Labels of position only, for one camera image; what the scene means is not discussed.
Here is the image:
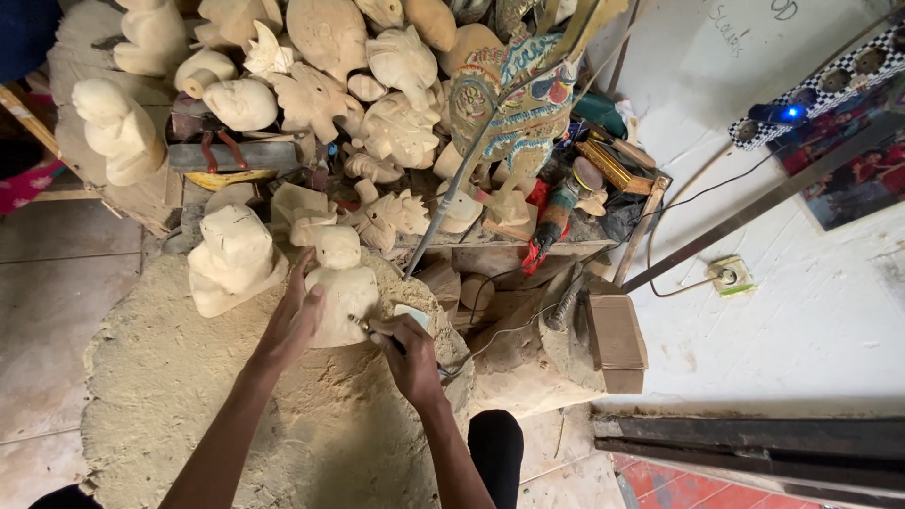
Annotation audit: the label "person's left hand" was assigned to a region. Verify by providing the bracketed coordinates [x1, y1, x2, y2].
[249, 247, 327, 373]

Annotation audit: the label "person's right hand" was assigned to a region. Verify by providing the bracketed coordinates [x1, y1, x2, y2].
[368, 313, 444, 412]

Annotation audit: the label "metal rotary carving handpiece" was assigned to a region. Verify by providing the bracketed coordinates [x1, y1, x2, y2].
[346, 314, 408, 356]

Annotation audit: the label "small unfinished wooden figure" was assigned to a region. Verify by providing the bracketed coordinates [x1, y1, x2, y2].
[304, 225, 383, 349]

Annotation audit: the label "small pale sanding block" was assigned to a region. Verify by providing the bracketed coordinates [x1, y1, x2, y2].
[394, 304, 431, 331]

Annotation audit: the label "large rough wooden figure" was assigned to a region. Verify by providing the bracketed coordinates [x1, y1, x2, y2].
[187, 205, 289, 319]

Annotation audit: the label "sawdust covered wooden work block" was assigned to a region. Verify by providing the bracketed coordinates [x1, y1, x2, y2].
[80, 249, 476, 509]

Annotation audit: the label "sawdust covered wood stump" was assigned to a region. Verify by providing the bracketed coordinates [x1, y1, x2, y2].
[470, 283, 609, 418]

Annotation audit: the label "person's right leg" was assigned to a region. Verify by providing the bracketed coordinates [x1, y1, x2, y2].
[467, 409, 526, 509]

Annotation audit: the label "person's leg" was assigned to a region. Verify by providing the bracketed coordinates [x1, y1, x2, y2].
[27, 484, 104, 509]
[467, 409, 526, 509]

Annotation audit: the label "yellow carved wood piece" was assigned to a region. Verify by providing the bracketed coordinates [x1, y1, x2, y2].
[184, 168, 280, 192]

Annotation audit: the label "grey metal plank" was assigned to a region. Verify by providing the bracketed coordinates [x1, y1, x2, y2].
[167, 141, 302, 175]

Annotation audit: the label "grey flexible shaft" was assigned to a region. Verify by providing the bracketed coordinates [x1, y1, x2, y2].
[403, 106, 499, 278]

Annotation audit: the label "brown cardboard box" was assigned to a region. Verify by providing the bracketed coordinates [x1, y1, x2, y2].
[585, 279, 649, 395]

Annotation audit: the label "green and red angle grinder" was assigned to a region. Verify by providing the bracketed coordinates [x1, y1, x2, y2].
[522, 157, 607, 277]

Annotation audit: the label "heap of unpainted wood carvings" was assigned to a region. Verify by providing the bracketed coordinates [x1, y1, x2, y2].
[71, 0, 511, 253]

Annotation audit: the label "long wooden stick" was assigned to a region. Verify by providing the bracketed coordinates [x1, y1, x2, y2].
[612, 177, 671, 287]

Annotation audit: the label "colourful painted wooden puppet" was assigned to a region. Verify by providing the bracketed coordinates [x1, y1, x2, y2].
[449, 0, 630, 181]

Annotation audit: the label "person's left leg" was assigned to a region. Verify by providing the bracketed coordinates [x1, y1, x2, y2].
[27, 484, 104, 509]

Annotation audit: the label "pink floral cloth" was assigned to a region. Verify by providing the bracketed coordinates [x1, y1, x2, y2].
[0, 159, 66, 216]

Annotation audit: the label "teal power tool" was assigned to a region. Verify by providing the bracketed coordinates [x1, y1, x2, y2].
[571, 92, 629, 139]

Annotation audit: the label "wooden slat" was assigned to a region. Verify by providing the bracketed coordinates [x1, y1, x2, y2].
[0, 81, 124, 220]

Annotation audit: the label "dark metal door track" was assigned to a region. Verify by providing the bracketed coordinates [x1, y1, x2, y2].
[592, 413, 905, 509]

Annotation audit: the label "long metal bar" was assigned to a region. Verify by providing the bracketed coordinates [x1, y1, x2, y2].
[621, 113, 905, 294]

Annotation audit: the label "dark blue cloth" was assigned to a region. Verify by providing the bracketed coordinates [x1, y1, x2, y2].
[0, 0, 63, 86]

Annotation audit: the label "dark device with blue light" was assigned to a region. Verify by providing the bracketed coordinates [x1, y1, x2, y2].
[747, 101, 810, 128]

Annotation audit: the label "colourful poster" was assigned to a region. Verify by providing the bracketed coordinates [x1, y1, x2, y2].
[767, 74, 905, 233]

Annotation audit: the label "black and white checkered board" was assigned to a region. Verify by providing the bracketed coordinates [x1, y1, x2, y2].
[728, 25, 905, 151]

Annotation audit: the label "thin grey tool cable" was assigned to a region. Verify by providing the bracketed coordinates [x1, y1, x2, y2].
[437, 300, 563, 379]

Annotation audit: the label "black ribbed hose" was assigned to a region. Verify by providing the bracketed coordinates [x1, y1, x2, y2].
[543, 263, 585, 332]

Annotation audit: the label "red handled pliers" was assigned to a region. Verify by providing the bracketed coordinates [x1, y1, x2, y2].
[200, 129, 249, 173]

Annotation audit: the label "gold carved wooden frame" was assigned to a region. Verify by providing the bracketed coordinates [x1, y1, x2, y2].
[574, 140, 655, 197]

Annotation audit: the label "black power cable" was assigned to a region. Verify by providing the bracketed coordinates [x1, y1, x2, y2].
[468, 145, 789, 328]

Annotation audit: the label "wooden handled chisel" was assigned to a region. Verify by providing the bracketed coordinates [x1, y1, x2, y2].
[588, 126, 657, 171]

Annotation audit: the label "white wall socket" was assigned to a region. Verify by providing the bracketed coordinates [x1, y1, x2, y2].
[707, 256, 755, 298]

